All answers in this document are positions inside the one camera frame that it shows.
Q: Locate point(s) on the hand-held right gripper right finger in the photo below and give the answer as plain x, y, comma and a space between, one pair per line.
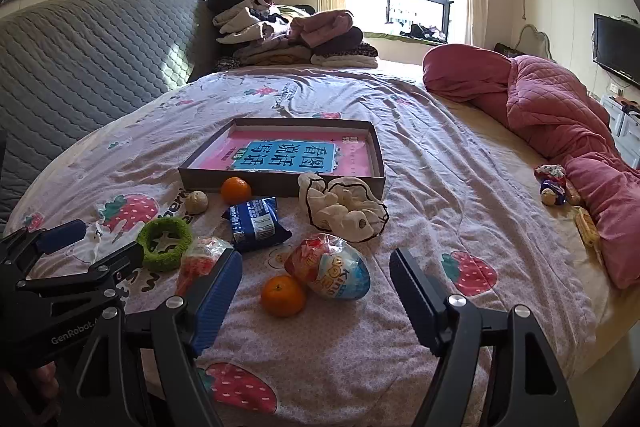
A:
412, 302

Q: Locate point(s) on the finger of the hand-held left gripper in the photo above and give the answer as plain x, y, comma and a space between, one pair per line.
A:
112, 264
62, 234

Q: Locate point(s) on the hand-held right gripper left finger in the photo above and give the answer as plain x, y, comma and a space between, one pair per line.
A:
217, 302

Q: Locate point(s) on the clear bag of red candy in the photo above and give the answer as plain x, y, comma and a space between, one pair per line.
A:
197, 267

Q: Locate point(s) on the orange mandarin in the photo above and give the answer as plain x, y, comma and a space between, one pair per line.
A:
235, 190
283, 296

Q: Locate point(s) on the egg-shaped toy packet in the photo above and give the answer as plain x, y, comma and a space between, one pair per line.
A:
330, 274

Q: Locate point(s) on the blue snack packet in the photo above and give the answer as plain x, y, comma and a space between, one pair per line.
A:
256, 222

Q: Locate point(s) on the brown walnut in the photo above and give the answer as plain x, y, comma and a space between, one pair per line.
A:
196, 202

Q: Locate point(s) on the beige scrunchie with black trim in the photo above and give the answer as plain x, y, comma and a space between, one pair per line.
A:
345, 212

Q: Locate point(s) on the shallow brown cardboard box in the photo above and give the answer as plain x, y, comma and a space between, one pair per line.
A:
285, 184

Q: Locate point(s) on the person's left hand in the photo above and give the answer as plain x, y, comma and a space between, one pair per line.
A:
44, 384

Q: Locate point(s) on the strawberry print bedcover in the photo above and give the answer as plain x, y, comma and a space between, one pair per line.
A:
425, 217

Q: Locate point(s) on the beige bed sheet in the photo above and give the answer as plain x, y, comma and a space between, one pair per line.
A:
550, 237

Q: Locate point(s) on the grey quilted headboard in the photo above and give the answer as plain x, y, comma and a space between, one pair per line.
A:
75, 57

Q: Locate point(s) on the heap of colourful snack packets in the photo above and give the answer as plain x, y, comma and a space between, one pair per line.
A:
550, 184

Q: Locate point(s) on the yellow snack packet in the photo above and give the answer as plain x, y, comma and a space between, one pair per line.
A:
585, 227

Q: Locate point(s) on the pink quilted blanket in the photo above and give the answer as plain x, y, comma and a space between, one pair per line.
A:
550, 107

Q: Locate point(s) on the dark clothes on windowsill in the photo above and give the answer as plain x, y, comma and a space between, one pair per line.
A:
422, 32

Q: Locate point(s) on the white drawer cabinet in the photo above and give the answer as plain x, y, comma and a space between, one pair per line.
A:
622, 117

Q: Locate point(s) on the pile of folded clothes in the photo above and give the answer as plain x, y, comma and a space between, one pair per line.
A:
300, 32

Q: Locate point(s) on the white framed mirror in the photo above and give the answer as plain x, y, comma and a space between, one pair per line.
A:
535, 38

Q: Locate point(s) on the black wall television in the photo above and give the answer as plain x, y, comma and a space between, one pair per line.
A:
617, 49

